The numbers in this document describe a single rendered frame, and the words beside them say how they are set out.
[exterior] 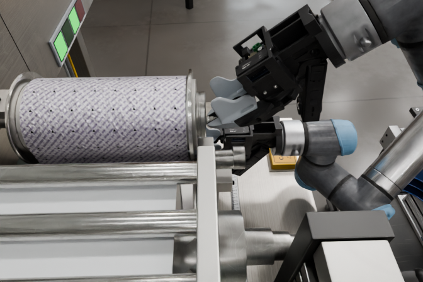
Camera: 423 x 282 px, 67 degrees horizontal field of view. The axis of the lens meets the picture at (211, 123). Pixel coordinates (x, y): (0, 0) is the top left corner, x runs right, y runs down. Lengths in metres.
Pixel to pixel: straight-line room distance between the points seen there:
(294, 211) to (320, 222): 0.63
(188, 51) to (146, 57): 0.37
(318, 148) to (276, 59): 0.30
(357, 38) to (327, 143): 0.31
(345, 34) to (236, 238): 0.25
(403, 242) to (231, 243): 1.51
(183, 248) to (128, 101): 0.26
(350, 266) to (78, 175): 0.17
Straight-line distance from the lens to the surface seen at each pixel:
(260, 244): 0.30
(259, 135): 0.63
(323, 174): 0.74
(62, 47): 0.87
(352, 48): 0.41
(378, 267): 0.21
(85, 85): 0.51
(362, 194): 0.73
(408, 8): 0.41
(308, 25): 0.40
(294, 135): 0.65
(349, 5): 0.41
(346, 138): 0.69
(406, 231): 1.79
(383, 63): 3.07
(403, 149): 0.74
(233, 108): 0.45
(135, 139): 0.48
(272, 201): 0.84
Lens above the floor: 1.62
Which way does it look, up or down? 47 degrees down
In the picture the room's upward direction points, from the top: straight up
